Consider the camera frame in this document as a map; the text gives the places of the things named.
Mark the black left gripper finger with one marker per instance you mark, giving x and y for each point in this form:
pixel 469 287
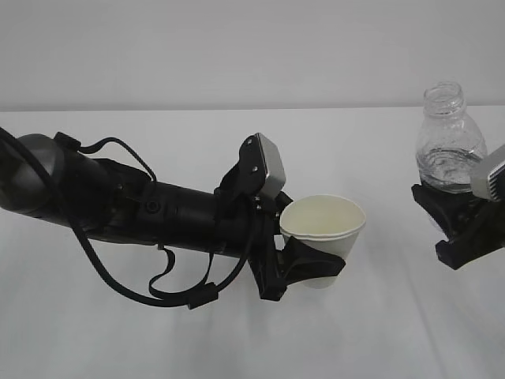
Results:
pixel 282 200
pixel 315 263

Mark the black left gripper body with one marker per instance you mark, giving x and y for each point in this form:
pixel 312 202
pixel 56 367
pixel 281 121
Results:
pixel 258 251

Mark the clear water bottle green label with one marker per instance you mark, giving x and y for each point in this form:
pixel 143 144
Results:
pixel 449 145

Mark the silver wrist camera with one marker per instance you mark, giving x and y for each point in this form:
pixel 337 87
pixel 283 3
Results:
pixel 487 177
pixel 259 171

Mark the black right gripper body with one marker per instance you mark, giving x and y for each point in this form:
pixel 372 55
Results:
pixel 488 225

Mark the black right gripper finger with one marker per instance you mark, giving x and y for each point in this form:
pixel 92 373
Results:
pixel 453 213

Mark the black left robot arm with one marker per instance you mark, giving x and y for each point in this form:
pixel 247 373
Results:
pixel 59 180

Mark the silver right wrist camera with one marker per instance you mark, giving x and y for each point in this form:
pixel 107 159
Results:
pixel 487 177

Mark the white paper cup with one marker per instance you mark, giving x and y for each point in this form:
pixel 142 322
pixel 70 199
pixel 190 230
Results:
pixel 327 223

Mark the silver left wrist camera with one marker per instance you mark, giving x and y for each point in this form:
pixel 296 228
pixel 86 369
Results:
pixel 259 171

